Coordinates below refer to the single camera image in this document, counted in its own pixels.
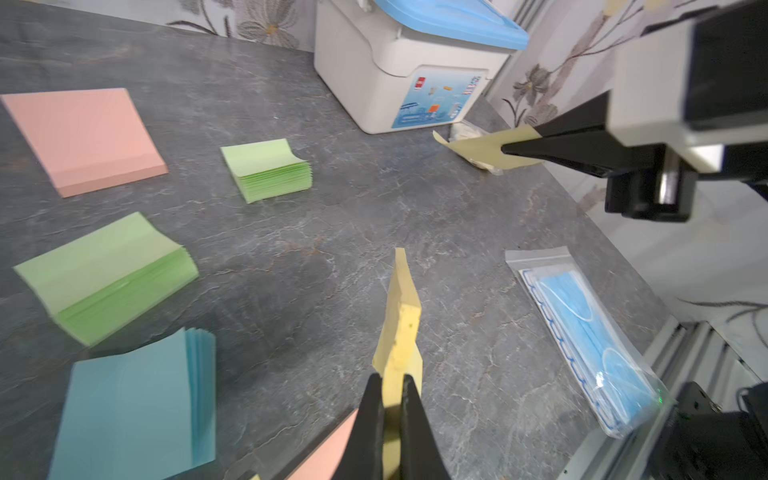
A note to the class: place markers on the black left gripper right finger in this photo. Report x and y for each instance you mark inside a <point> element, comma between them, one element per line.
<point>420,458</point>

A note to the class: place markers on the blue memo pad middle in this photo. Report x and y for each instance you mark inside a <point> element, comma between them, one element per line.
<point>146,414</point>

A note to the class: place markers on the torn yellow memo page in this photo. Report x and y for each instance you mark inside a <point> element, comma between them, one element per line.
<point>487,149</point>

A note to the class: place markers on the white storage box blue lid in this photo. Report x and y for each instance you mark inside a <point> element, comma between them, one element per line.
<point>403,65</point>

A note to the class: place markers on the yellow memo pad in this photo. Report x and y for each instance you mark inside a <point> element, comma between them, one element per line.
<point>397,356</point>

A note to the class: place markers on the green memo pad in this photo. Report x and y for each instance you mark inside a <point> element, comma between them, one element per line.
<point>97,284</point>
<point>267,169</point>

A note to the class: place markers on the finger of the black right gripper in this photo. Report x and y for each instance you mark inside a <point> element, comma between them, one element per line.
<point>579,140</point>

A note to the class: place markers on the pink memo pad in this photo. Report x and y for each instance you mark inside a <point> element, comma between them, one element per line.
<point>323,461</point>
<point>86,140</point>

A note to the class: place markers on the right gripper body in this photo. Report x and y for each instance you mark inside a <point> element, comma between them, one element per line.
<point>694,91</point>

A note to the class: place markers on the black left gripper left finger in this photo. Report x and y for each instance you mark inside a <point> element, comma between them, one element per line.
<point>362,457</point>

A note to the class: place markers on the bag of blue face masks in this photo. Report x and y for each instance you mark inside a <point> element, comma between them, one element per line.
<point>621,387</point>

